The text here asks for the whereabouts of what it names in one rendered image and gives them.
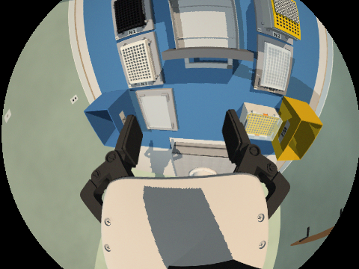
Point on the yellow open-top bin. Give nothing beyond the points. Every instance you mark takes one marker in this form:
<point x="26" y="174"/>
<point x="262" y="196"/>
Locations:
<point x="296" y="115"/>

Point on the blue bench mat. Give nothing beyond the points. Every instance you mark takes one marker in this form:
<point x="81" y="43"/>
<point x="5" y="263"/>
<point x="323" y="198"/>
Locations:
<point x="202" y="96"/>

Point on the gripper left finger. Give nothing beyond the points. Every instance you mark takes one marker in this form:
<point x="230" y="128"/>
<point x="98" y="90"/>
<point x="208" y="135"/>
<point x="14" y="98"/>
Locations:
<point x="118" y="163"/>

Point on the blue box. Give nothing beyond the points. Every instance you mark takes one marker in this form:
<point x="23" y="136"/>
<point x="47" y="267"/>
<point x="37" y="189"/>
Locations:
<point x="107" y="115"/>

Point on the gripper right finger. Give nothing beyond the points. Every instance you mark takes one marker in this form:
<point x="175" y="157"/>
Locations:
<point x="248" y="159"/>

